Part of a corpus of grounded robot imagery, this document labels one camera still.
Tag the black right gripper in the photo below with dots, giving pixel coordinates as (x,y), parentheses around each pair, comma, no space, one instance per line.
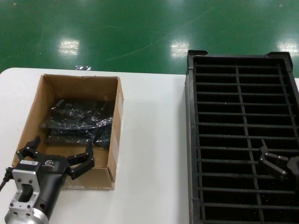
(294,165)

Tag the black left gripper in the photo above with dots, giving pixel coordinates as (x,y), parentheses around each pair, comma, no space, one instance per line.
(52,170)

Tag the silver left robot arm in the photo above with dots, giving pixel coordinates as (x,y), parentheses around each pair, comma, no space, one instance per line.
(30,218)

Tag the bagged graphics card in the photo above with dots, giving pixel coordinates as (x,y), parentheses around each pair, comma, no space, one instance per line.
(70,130)

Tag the brown cardboard box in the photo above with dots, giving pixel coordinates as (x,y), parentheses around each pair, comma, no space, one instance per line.
(70,86)

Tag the black slotted plastic container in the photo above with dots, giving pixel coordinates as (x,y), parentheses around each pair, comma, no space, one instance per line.
(189,140)

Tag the small shiny foil scrap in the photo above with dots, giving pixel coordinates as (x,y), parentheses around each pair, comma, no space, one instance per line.
(83,67)

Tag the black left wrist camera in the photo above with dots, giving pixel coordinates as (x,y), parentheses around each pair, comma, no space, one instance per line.
(28,166)

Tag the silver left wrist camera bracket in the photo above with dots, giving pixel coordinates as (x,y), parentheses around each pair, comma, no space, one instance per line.
(23,177)

